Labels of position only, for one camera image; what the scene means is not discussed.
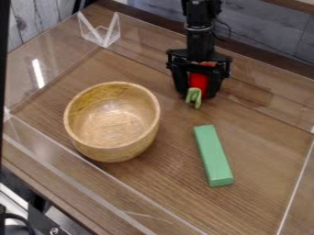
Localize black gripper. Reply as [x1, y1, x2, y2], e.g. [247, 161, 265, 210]
[167, 49, 233, 99]

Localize black table mount bracket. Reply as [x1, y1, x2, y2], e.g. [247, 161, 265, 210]
[28, 205, 70, 235]

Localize red plush fruit green leaf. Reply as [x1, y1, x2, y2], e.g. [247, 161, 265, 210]
[185, 61, 218, 110]

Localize green rectangular block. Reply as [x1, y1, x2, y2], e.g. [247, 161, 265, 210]
[194, 125, 234, 187]

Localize wooden bowl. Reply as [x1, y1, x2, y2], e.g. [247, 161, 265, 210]
[63, 82, 161, 162]

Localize black cable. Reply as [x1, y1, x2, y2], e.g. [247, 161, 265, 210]
[0, 204, 35, 235]

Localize clear acrylic tray walls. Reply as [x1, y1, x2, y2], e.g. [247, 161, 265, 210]
[3, 17, 314, 235]

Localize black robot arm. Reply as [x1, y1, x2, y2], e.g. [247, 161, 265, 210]
[167, 0, 233, 99]

